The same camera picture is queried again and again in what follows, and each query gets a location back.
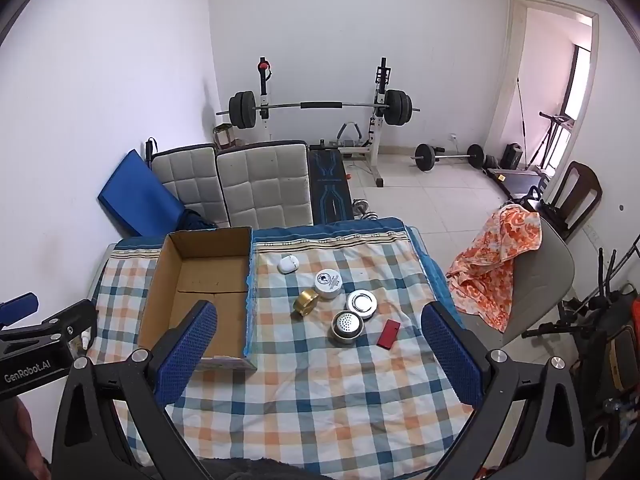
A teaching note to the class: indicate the plaid blanket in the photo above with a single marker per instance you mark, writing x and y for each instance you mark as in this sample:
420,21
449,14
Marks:
325,400

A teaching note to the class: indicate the black bag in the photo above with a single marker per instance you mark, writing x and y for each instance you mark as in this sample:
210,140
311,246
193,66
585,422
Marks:
512,156

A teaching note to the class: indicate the person's left forearm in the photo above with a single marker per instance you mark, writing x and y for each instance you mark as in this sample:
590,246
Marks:
25,435

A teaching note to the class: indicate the chrome dumbbell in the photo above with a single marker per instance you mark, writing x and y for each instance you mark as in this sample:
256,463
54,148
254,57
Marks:
367,210

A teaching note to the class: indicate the blue foam mat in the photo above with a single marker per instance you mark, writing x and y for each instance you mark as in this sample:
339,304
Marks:
135,195

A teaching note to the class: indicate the black exercise machine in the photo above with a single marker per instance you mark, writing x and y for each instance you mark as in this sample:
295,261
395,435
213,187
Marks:
610,340

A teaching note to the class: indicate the white glue tube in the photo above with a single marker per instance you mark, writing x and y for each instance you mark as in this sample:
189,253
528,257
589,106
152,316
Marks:
87,341

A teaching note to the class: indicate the black treadmill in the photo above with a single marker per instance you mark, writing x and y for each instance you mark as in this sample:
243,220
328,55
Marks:
520,182

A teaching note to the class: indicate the orange floral cloth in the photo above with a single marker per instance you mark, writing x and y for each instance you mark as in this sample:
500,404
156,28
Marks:
492,265

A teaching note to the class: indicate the grey quilted cushion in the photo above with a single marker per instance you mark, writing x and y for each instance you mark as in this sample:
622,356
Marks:
265,185
192,180

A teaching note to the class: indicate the dark blue cloth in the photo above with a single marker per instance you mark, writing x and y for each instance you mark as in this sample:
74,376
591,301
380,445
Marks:
197,222

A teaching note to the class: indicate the perforated silver metal tin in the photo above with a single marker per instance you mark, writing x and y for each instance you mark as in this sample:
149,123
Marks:
345,329

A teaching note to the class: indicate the white door frame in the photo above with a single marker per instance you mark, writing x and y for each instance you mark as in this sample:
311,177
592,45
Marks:
507,85

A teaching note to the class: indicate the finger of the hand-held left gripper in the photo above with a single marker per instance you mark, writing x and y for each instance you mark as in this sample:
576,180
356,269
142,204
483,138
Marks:
17,309

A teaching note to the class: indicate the white round compact case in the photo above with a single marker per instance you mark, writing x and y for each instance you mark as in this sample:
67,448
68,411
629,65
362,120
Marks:
361,304

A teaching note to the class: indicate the white jar with printed lid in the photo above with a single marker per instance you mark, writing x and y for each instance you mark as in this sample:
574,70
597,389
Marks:
327,284

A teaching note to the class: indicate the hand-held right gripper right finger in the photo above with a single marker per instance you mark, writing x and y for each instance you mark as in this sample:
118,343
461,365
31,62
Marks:
450,355

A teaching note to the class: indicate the short barbell with black plates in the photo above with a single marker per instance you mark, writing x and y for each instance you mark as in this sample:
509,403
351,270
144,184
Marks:
426,157

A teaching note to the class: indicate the brown cardboard box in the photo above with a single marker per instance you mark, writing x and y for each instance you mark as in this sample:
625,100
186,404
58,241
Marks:
210,270

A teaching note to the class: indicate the dark wooden chair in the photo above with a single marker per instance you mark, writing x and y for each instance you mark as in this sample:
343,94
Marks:
580,195

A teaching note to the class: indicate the white earbud case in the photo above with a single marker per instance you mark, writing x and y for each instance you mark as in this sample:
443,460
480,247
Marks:
288,264

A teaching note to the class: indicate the small red flat case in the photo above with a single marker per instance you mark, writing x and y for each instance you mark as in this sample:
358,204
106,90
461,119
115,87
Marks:
387,333

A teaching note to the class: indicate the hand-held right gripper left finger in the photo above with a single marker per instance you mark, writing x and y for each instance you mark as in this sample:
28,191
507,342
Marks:
187,350

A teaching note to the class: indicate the grey shell chair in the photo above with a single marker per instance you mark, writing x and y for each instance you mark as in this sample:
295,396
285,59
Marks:
542,285

